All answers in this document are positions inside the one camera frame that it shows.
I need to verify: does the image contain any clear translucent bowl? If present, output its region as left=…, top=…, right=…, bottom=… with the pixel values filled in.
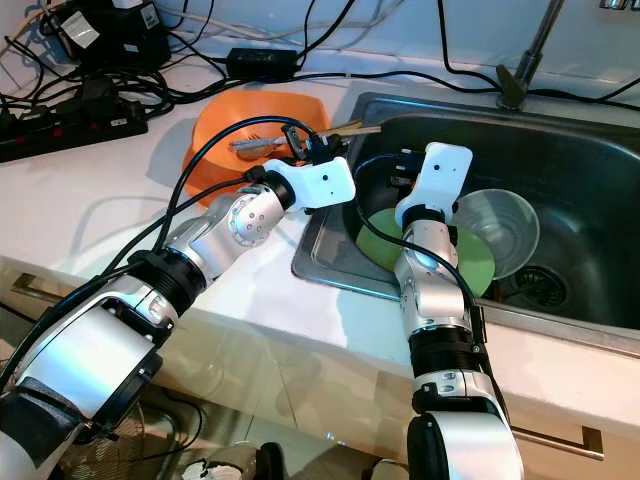
left=455, top=188, right=541, bottom=281

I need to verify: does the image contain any thick black adapter input cable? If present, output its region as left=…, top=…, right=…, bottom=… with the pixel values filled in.
left=298, top=0, right=363, bottom=57

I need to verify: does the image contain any stainless steel sink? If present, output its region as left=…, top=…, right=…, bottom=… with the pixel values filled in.
left=292, top=90, right=640, bottom=331

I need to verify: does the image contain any large black plug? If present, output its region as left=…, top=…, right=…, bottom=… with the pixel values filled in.
left=75, top=78, right=126, bottom=121

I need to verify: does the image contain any black power strip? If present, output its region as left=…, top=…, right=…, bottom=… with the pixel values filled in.
left=0, top=98, right=148, bottom=164

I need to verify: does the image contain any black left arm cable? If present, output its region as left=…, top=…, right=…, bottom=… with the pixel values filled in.
left=0, top=115, right=326, bottom=391

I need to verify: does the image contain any green plate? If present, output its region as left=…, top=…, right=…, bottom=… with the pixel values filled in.
left=357, top=207, right=498, bottom=298

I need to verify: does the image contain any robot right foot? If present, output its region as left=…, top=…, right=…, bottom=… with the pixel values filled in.
left=365, top=458, right=411, bottom=480

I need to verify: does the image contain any black power adapter brick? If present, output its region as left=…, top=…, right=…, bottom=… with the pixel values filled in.
left=226, top=47, right=299, bottom=83

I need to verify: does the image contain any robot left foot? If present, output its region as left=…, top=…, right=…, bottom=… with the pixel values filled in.
left=185, top=440, right=286, bottom=480

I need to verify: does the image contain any sink drain strainer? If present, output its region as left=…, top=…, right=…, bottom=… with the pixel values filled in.
left=500, top=265, right=571, bottom=313

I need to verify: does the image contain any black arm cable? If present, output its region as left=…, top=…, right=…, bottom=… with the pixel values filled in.
left=353, top=152, right=486, bottom=341
left=0, top=115, right=326, bottom=391

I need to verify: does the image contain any black cable beside faucet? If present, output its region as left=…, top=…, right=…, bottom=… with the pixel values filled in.
left=438, top=0, right=501, bottom=93

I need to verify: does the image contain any black charger with white label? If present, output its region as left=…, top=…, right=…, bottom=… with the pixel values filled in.
left=50, top=0, right=171, bottom=73

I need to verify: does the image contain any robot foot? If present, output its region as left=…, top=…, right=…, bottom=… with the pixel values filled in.
left=365, top=458, right=411, bottom=480
left=185, top=440, right=286, bottom=480

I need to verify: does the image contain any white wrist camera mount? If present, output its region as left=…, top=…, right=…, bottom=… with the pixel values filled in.
left=395, top=142, right=474, bottom=226
left=275, top=155, right=356, bottom=211

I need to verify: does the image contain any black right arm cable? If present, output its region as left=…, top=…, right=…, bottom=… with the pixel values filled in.
left=353, top=152, right=486, bottom=341

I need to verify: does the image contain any wire guard floor fan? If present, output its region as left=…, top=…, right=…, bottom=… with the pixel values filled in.
left=60, top=400, right=201, bottom=480

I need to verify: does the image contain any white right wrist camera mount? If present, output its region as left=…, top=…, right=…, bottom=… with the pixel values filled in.
left=395, top=142, right=474, bottom=226

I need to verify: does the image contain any orange plastic bowl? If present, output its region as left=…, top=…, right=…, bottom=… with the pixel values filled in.
left=205, top=90, right=331, bottom=181

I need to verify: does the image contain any black adapter output cable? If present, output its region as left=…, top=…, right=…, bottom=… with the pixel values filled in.
left=297, top=68, right=501, bottom=93

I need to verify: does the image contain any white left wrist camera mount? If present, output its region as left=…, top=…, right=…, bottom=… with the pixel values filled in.
left=275, top=155, right=356, bottom=211

